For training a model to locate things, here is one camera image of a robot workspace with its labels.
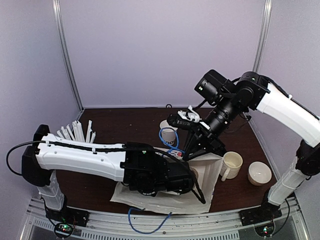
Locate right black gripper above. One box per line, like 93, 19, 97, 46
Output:
181, 93, 241, 161

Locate blue checkered paper bag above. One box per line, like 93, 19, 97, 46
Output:
109, 127, 225, 235

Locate white paper cups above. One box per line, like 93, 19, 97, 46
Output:
158, 120, 179, 147

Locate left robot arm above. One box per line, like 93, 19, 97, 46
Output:
21, 124, 206, 222

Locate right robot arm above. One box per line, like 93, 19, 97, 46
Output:
182, 69, 320, 221

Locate cream ceramic mug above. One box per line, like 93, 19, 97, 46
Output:
220, 151, 243, 182

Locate cream ceramic bowl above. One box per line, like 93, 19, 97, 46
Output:
247, 161, 272, 187

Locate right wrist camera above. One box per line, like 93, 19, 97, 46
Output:
167, 105, 210, 130

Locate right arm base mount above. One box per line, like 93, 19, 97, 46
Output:
239, 202, 282, 226

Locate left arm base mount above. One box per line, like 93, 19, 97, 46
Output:
45, 198, 90, 227

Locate right aluminium frame post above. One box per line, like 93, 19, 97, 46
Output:
252, 0, 273, 73

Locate aluminium frame post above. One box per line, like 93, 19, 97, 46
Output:
52, 0, 84, 112
252, 0, 273, 73

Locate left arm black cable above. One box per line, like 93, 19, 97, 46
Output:
6, 141, 51, 176

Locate aluminium front rail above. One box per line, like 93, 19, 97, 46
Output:
19, 192, 311, 240

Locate left aluminium frame post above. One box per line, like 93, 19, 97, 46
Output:
52, 0, 84, 112

